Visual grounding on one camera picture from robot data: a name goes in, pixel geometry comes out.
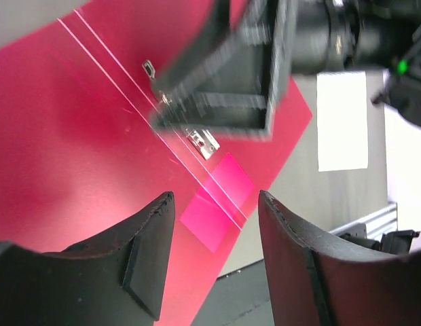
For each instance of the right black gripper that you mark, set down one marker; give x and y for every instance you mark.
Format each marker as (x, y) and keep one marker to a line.
(352, 36)

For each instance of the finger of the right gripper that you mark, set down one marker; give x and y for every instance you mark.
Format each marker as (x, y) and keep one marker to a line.
(230, 79)

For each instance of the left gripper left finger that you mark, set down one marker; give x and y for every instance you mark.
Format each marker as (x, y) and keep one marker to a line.
(115, 277)

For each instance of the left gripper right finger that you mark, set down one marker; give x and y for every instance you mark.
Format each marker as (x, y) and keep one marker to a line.
(317, 278)

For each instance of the metal folder clip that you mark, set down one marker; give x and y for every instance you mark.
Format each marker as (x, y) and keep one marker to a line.
(202, 140)

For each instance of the red plastic folder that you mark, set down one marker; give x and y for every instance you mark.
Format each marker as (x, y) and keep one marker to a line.
(77, 154)

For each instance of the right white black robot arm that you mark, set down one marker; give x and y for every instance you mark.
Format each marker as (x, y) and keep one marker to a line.
(402, 90)

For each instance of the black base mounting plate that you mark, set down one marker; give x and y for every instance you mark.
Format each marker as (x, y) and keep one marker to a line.
(238, 298)

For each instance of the single printed paper sheet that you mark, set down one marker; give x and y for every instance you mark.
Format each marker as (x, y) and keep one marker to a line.
(341, 119)

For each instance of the aluminium frame rail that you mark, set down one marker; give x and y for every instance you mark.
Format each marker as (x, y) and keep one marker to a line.
(379, 231)

